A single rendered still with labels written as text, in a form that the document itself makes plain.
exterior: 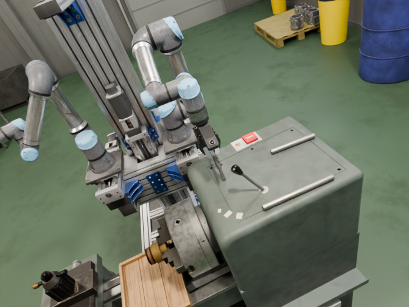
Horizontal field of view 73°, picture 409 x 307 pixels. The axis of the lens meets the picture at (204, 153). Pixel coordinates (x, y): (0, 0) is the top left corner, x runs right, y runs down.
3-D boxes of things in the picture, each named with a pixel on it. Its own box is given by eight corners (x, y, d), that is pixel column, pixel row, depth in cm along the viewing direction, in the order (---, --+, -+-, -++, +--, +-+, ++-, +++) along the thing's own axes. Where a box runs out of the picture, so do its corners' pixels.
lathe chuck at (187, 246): (194, 219, 144) (176, 187, 120) (218, 277, 123) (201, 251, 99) (178, 227, 143) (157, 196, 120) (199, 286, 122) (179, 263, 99)
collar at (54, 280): (61, 268, 124) (58, 265, 122) (60, 284, 117) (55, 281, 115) (44, 276, 123) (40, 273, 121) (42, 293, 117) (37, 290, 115)
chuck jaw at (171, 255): (184, 240, 117) (192, 263, 107) (188, 247, 120) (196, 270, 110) (160, 252, 116) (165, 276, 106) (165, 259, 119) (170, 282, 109)
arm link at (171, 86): (164, 78, 111) (167, 89, 102) (190, 67, 111) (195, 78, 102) (171, 95, 116) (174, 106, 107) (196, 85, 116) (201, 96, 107)
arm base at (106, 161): (94, 162, 175) (85, 150, 169) (116, 153, 175) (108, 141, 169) (91, 177, 163) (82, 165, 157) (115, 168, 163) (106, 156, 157)
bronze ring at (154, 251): (161, 233, 121) (142, 242, 121) (165, 250, 114) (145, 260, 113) (169, 245, 127) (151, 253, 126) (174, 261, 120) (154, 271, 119)
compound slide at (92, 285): (98, 273, 134) (92, 268, 131) (98, 292, 126) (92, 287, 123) (58, 292, 133) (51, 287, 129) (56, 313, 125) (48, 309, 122)
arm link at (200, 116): (208, 108, 102) (187, 117, 101) (211, 118, 104) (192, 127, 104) (201, 100, 107) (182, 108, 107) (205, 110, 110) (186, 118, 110)
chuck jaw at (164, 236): (182, 231, 123) (170, 207, 123) (182, 234, 118) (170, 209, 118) (159, 242, 123) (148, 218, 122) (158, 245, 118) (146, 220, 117)
